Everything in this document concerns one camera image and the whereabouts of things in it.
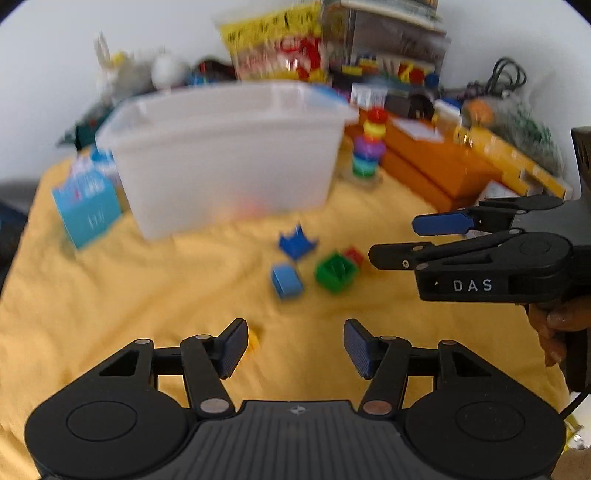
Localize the red printed cube block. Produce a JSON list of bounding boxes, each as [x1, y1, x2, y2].
[[342, 247, 366, 268]]

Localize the rainbow ring stacker toy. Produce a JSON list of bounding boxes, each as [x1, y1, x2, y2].
[[345, 106, 389, 188]]

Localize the light blue block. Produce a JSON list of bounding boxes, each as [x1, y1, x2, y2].
[[270, 263, 304, 300]]

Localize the blue arch block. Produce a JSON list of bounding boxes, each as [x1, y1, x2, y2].
[[279, 224, 318, 261]]

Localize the yellow wooden box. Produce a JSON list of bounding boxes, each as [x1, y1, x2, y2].
[[454, 126, 572, 200]]

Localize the orange box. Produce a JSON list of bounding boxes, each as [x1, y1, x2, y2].
[[345, 117, 502, 213]]

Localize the black cables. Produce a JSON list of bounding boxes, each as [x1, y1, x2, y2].
[[482, 56, 529, 98]]

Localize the cyan cardboard box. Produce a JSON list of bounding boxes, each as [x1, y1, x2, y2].
[[52, 170, 122, 249]]

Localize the wooden puzzle board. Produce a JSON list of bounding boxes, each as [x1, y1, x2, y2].
[[321, 1, 451, 85]]

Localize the person right hand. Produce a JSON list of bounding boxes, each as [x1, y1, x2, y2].
[[528, 298, 591, 367]]

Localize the white plastic bin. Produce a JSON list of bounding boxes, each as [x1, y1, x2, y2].
[[95, 81, 359, 240]]

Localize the yellow red snack bag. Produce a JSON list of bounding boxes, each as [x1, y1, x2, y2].
[[218, 1, 327, 83]]

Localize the white ball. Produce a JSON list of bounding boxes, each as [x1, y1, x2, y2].
[[151, 53, 189, 90]]

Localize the white plush toy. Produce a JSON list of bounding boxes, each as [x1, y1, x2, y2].
[[94, 33, 154, 105]]

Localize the green square block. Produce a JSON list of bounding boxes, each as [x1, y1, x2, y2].
[[315, 251, 359, 294]]

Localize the yellow small block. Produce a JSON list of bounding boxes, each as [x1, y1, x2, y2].
[[245, 328, 262, 358]]

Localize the yellow cloth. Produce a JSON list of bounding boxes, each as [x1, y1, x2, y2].
[[1, 162, 568, 479]]

